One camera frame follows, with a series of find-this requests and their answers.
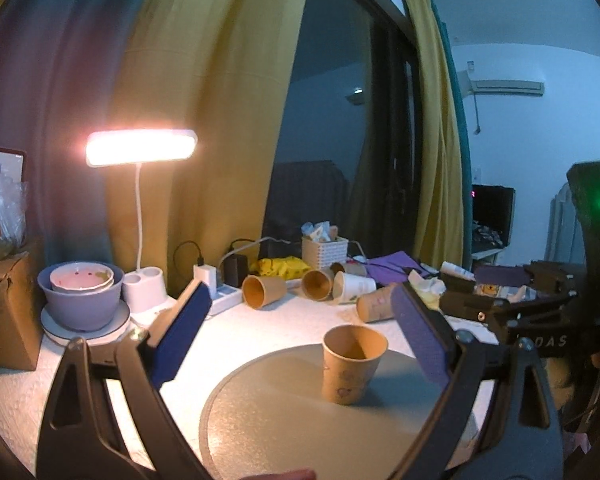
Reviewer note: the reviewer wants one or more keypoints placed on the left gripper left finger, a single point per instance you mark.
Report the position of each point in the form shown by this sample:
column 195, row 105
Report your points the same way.
column 80, row 437

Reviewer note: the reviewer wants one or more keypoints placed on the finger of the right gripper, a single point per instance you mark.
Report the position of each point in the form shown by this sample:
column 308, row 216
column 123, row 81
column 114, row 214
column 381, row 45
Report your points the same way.
column 470, row 306
column 515, row 276

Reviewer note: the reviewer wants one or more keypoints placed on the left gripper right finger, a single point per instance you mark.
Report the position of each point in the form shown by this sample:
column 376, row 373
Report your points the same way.
column 520, row 437

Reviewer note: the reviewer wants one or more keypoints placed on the printed brown paper cup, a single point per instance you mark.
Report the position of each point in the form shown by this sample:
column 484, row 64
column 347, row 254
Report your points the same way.
column 351, row 355

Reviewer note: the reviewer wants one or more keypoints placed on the printed lying paper cup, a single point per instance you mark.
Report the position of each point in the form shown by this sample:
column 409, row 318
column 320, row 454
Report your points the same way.
column 375, row 306

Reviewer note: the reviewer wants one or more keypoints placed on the white paper cup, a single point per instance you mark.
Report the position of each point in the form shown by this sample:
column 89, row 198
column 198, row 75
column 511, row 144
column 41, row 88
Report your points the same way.
column 347, row 288

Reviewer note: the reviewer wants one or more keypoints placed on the dark patterned paper cup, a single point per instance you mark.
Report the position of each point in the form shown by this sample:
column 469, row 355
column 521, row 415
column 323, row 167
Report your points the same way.
column 349, row 267

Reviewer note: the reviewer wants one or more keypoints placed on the plain brown paper cup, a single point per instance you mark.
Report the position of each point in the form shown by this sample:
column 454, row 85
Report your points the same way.
column 260, row 291

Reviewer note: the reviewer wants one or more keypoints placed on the yellow tissue pack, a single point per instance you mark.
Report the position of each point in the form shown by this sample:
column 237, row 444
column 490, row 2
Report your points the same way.
column 429, row 290

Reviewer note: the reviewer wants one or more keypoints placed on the right yellow curtain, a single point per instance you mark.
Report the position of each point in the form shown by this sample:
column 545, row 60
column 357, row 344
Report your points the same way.
column 443, row 229

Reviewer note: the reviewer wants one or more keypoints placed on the yellow curtain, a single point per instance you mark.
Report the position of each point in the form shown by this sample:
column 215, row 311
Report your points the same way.
column 221, row 68
column 443, row 229

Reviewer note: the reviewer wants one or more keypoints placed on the purple cloth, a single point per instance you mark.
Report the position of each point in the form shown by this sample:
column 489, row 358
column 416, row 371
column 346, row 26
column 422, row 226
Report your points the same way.
column 394, row 268

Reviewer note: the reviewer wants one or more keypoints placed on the purple bowl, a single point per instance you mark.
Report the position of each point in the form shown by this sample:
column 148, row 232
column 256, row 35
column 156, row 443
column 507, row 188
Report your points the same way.
column 90, row 311

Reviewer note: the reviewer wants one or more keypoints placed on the cardboard box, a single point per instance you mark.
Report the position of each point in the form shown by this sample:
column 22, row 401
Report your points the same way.
column 21, row 301

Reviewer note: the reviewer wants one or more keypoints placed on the white inner bowl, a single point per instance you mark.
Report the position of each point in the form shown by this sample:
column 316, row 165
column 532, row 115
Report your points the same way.
column 81, row 277

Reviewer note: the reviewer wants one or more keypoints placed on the white desk lamp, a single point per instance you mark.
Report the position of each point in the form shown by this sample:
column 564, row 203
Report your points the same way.
column 143, row 289

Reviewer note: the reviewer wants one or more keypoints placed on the white plastic basket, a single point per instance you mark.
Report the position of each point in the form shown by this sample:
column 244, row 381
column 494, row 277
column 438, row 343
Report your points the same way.
column 321, row 255

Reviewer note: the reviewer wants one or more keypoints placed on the white air conditioner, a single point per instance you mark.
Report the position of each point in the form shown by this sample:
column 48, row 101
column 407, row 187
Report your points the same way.
column 498, row 86

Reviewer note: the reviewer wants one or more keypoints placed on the round grey placemat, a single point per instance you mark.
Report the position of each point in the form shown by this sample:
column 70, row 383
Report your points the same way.
column 269, row 416

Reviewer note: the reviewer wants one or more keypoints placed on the yellow snack bag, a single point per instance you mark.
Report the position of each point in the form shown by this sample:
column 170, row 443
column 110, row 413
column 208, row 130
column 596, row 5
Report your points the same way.
column 288, row 268

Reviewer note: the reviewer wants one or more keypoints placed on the white power strip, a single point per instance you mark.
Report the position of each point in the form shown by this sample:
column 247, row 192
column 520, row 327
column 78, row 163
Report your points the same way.
column 225, row 298

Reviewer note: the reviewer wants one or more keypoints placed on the white charger plug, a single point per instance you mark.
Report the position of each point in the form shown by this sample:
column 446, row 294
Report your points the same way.
column 204, row 273

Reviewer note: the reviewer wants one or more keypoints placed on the black power adapter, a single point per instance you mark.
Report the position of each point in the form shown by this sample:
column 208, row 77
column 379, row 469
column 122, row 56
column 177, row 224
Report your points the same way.
column 235, row 270

